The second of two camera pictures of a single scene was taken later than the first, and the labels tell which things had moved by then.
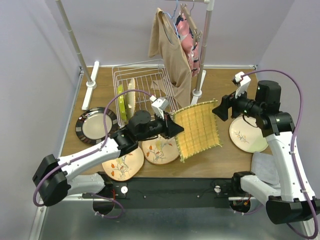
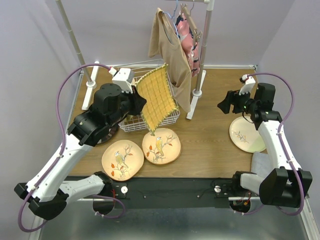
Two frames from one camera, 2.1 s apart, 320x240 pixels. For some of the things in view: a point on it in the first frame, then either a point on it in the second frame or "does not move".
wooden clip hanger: (196, 35) does not move
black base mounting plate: (166, 193) does not move
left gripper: (170, 128) -> (138, 101)
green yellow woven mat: (200, 133) -> (155, 86)
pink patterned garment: (185, 33) does not move
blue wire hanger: (171, 17) does not move
